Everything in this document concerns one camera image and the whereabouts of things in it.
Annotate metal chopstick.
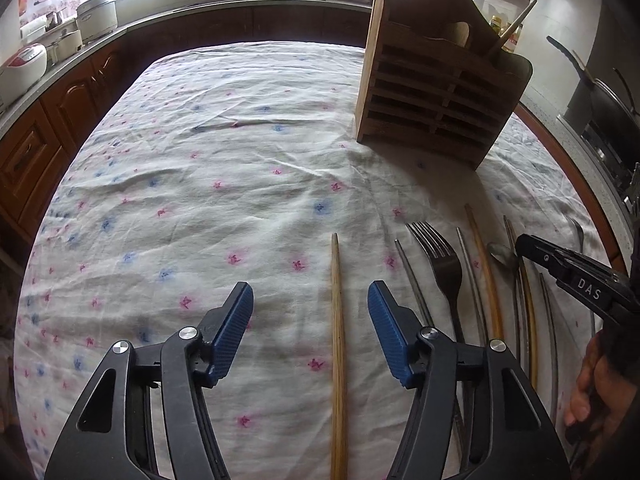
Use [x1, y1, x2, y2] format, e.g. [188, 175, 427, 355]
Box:
[394, 239, 435, 328]
[456, 227, 488, 347]

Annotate metal spoon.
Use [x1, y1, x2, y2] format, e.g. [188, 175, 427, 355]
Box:
[567, 217, 587, 253]
[487, 241, 531, 376]

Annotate person's right hand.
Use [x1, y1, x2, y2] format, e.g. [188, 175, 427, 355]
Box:
[564, 332, 640, 456]

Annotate white and red rice cooker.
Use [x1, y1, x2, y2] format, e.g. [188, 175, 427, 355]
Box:
[0, 44, 49, 107]

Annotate black wok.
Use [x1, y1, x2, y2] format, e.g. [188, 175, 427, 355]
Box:
[546, 35, 640, 141]

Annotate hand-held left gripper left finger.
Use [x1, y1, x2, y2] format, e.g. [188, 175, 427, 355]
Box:
[44, 282, 254, 480]

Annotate large white cooker pot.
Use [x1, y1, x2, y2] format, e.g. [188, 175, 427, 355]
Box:
[76, 0, 119, 44]

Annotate floral tablecloth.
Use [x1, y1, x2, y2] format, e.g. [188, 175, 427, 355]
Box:
[12, 40, 613, 480]

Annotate wooden chopstick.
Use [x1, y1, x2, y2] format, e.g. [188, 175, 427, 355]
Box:
[487, 0, 538, 57]
[502, 215, 538, 388]
[330, 232, 349, 480]
[464, 203, 505, 341]

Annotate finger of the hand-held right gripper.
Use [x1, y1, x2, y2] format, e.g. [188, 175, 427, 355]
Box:
[515, 234, 628, 315]

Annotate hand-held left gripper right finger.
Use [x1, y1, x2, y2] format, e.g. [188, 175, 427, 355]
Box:
[367, 280, 573, 480]

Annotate wooden utensil holder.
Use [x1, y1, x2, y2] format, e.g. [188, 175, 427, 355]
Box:
[352, 0, 532, 171]

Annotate metal fork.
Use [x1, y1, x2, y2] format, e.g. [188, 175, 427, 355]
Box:
[406, 221, 473, 348]

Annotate small white cooker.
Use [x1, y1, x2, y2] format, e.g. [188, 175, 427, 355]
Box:
[47, 29, 83, 63]

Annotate gas stove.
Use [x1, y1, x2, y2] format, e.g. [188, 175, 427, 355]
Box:
[580, 125, 640, 221]

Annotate sauce bottle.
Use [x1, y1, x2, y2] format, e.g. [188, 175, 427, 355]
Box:
[502, 22, 523, 53]

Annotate wooden spoon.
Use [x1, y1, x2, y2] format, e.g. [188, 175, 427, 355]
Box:
[437, 21, 472, 48]

